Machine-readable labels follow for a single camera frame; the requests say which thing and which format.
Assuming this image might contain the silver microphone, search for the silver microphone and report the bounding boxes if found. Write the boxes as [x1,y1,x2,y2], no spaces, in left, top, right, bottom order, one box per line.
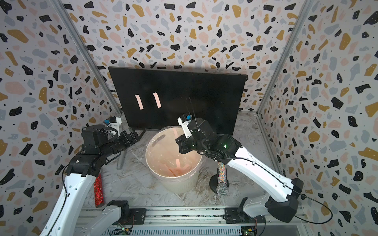
[116,150,127,170]

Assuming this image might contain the right aluminium corner post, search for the right aluminium corner post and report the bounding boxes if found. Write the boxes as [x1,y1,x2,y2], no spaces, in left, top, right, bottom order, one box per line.
[257,0,314,116]

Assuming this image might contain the pink notes in bin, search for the pink notes in bin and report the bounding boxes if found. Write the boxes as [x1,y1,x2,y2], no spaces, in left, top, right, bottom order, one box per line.
[164,159,192,177]

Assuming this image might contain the black monitor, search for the black monitor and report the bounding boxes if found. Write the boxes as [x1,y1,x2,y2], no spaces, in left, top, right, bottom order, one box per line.
[109,67,248,135]

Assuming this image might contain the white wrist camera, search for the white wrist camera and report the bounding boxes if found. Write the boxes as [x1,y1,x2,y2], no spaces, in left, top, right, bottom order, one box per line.
[103,117,122,137]
[178,114,194,139]

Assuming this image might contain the multicolour glitter microphone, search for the multicolour glitter microphone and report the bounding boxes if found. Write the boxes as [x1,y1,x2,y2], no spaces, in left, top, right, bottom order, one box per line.
[216,162,228,197]

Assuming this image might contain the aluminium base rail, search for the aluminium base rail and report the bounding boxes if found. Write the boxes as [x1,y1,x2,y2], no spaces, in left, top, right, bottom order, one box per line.
[74,206,313,236]

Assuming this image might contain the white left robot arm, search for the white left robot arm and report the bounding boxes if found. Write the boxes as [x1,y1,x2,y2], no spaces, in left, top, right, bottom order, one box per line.
[41,123,140,236]

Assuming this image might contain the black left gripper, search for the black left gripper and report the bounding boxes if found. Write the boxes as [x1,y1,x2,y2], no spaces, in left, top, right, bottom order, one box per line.
[99,127,145,159]

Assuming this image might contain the aluminium corner post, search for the aluminium corner post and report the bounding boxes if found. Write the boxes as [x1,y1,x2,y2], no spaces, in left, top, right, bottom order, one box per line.
[257,0,314,116]
[49,1,122,117]

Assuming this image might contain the pink sticky note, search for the pink sticky note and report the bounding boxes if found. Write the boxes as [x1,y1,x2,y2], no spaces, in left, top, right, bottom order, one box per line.
[135,94,144,110]
[153,92,161,108]

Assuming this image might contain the black microphone stand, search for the black microphone stand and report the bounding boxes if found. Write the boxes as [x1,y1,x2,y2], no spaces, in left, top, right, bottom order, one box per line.
[209,175,228,196]

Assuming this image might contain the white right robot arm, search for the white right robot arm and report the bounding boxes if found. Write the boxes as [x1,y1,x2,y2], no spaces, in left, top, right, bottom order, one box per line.
[176,115,304,223]

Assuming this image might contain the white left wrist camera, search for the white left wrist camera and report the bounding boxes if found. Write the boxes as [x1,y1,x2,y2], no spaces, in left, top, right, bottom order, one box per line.
[103,117,122,137]

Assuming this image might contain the white lined waste bin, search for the white lined waste bin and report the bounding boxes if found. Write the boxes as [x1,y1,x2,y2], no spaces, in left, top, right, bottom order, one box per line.
[145,126,203,194]

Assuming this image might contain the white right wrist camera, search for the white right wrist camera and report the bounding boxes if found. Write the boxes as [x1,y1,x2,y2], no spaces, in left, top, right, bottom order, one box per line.
[178,114,194,139]

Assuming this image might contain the red glitter microphone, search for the red glitter microphone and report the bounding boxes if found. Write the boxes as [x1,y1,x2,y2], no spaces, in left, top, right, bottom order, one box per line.
[94,174,105,207]

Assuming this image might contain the left aluminium corner post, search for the left aluminium corner post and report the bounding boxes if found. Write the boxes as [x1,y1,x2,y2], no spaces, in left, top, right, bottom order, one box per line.
[49,1,122,117]

